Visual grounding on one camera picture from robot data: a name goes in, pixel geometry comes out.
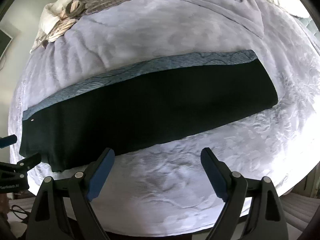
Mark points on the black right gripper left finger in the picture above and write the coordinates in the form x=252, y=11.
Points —
x=49, y=220

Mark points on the dark pants with patterned band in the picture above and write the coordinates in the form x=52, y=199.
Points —
x=145, y=104

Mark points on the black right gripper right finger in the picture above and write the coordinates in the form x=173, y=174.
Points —
x=266, y=218

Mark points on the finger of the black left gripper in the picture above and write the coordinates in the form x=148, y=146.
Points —
x=7, y=141
x=28, y=163

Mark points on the dark wall-mounted screen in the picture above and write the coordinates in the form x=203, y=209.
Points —
x=5, y=41

